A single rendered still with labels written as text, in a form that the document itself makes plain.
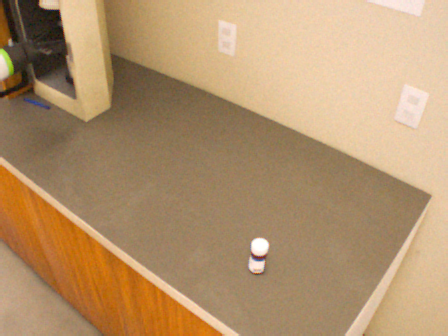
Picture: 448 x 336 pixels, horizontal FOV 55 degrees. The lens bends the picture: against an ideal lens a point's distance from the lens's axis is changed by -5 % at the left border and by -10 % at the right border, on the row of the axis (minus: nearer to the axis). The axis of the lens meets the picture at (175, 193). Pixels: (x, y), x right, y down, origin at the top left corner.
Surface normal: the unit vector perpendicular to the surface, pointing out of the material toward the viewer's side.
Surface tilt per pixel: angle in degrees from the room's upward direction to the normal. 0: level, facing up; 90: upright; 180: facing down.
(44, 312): 0
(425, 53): 90
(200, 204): 0
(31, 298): 0
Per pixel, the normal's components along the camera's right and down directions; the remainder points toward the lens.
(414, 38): -0.67, 0.54
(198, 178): -0.04, -0.72
